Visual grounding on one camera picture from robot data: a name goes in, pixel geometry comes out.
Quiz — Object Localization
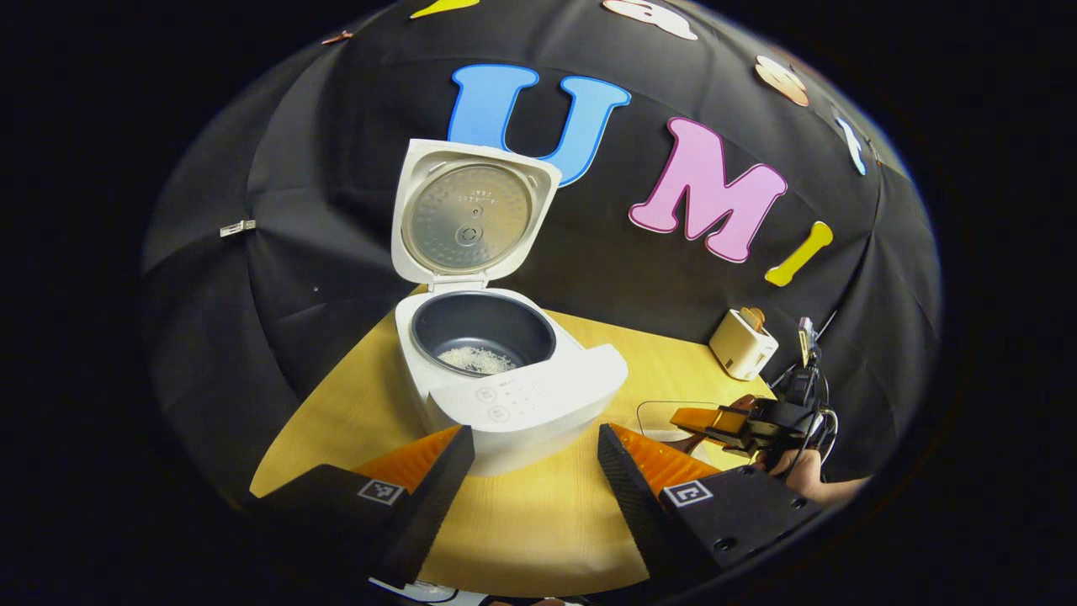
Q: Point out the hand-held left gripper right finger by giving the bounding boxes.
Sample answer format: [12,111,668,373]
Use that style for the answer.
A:
[597,423,825,582]

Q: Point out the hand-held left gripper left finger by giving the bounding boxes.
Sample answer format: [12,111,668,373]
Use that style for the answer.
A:
[248,425,476,590]

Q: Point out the white rice cooker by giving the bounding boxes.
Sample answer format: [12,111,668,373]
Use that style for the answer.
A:
[391,139,629,478]

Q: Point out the white rice heap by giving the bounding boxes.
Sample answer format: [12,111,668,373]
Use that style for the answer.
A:
[438,345,517,375]

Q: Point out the white toaster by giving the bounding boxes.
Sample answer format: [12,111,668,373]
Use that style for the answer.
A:
[708,308,779,381]

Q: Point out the black backdrop cloth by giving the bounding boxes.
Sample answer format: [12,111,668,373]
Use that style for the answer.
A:
[141,0,943,506]

